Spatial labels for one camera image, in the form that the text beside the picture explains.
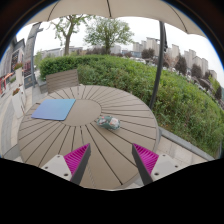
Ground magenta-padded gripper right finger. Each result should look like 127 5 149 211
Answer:
131 143 183 186

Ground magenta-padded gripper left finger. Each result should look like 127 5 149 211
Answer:
40 142 92 186

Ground transparent green computer mouse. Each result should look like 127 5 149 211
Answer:
96 115 121 131

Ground blue mouse pad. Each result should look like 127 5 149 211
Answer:
30 98 77 122

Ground white planter with orange flowers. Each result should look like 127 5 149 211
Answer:
11 87 28 119

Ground grey-brown slatted chair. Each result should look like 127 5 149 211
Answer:
45 69 80 94

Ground green hedge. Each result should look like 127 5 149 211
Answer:
39 54 224 158

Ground white planter with green plants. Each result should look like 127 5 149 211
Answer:
12 61 26 88

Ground low shopfront building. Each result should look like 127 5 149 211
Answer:
0 37 27 98

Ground tall dark sign pillar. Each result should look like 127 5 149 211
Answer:
23 22 44 89

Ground group of apartment buildings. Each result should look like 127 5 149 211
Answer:
132 37 219 81

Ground sparse tree with bare trunk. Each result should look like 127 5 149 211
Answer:
49 14 88 57

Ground round leafy tree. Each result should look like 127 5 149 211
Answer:
83 16 135 55

